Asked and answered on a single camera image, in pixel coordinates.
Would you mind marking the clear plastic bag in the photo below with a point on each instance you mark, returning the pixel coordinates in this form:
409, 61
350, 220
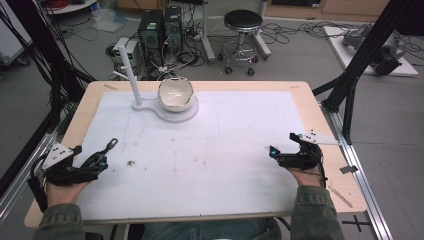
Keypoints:
108, 20

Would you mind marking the person's right hand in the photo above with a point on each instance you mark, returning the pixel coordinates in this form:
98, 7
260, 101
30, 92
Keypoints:
308, 177

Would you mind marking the person's legs in blue jeans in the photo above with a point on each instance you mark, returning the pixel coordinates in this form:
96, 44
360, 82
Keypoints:
206, 230

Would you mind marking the black round stool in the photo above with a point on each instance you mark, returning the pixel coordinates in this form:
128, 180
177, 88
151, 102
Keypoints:
242, 23

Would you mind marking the white table leg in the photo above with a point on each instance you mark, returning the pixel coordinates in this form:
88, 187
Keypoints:
207, 36
261, 40

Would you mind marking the white table mat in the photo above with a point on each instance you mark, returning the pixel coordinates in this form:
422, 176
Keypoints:
200, 160

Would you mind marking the white floor board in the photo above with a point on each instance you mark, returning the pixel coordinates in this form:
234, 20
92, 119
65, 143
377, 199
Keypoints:
336, 46

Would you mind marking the grey tape piece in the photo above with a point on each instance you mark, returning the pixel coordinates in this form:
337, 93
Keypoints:
348, 169

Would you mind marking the white box device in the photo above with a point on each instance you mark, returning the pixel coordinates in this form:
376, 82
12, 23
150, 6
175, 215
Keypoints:
131, 50

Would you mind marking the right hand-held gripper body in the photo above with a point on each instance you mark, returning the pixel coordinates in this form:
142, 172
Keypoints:
305, 156

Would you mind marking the grey machine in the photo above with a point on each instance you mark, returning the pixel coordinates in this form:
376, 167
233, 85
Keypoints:
383, 50

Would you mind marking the beige tape strip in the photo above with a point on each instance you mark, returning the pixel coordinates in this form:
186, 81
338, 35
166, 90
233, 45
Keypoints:
340, 196

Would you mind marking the white stand with post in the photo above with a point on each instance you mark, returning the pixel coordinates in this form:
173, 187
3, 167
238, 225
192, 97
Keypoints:
173, 115

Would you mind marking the black computer tower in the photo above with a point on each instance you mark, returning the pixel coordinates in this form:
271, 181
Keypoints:
173, 26
150, 36

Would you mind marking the black metal frame strut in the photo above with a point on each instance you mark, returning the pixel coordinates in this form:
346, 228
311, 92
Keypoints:
40, 43
366, 53

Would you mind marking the aluminium rail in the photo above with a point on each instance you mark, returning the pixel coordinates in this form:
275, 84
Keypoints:
363, 186
23, 173

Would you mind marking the person's left hand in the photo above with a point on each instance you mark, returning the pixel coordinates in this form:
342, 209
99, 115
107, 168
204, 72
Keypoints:
63, 194

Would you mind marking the black tape cross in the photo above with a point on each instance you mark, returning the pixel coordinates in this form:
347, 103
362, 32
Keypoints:
356, 222

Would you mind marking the white bowl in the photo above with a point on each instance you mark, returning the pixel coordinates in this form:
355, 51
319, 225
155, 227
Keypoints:
175, 94

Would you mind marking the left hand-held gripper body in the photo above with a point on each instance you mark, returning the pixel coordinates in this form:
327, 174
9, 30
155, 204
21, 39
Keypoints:
63, 171

